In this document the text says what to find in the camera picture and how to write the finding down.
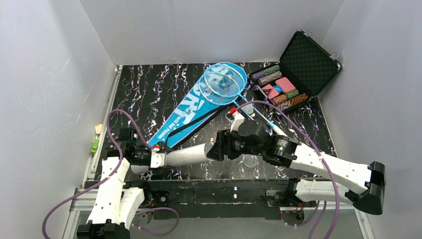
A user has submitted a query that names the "clear plastic tube lid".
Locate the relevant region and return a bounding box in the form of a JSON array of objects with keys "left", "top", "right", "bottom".
[{"left": 242, "top": 154, "right": 259, "bottom": 168}]

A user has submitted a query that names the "silver shuttlecock tube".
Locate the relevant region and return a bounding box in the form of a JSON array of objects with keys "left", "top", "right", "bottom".
[{"left": 131, "top": 143, "right": 213, "bottom": 174}]

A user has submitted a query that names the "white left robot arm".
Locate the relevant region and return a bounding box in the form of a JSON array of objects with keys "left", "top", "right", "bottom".
[{"left": 76, "top": 128, "right": 153, "bottom": 239}]

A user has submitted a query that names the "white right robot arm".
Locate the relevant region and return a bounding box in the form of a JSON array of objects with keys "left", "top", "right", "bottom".
[{"left": 206, "top": 121, "right": 386, "bottom": 215}]

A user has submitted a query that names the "beige wooden block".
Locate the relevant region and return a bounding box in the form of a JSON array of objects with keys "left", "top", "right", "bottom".
[{"left": 95, "top": 124, "right": 103, "bottom": 134}]

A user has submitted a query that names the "blue racket cover bag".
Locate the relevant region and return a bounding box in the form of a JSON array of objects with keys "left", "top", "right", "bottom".
[{"left": 148, "top": 62, "right": 247, "bottom": 148}]

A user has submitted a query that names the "pink playing card deck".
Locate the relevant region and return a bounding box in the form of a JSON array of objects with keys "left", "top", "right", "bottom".
[{"left": 275, "top": 77, "right": 296, "bottom": 93}]

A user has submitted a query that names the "blue racket white grip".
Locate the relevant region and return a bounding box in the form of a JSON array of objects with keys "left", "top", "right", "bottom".
[{"left": 199, "top": 65, "right": 288, "bottom": 137}]

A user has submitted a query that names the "black poker chip case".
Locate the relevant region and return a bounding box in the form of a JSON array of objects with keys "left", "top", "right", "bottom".
[{"left": 248, "top": 30, "right": 342, "bottom": 113}]

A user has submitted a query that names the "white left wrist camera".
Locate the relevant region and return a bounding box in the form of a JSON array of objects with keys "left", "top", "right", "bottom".
[{"left": 150, "top": 145, "right": 167, "bottom": 168}]

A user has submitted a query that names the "green clip on rail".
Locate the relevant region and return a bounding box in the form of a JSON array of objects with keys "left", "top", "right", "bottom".
[{"left": 90, "top": 138, "right": 99, "bottom": 156}]

